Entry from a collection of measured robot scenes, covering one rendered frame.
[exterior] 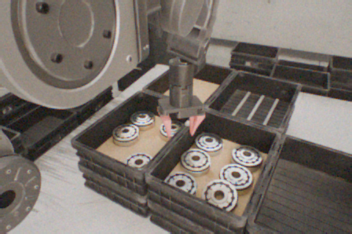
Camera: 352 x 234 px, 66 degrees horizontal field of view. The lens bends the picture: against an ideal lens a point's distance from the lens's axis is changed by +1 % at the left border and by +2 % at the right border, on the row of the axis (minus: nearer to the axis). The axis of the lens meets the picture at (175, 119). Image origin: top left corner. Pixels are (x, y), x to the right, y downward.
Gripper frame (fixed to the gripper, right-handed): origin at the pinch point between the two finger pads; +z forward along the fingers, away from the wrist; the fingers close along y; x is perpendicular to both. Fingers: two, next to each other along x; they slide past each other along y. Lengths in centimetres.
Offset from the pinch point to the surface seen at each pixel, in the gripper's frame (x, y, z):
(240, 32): -308, -184, 47
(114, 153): -24.9, 17.5, 21.4
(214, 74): -65, -38, 10
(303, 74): -109, -134, 36
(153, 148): -23.5, 3.1, 21.0
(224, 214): 16.2, -6.6, 14.7
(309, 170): 1, -46, 22
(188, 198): 9.0, 0.3, 14.5
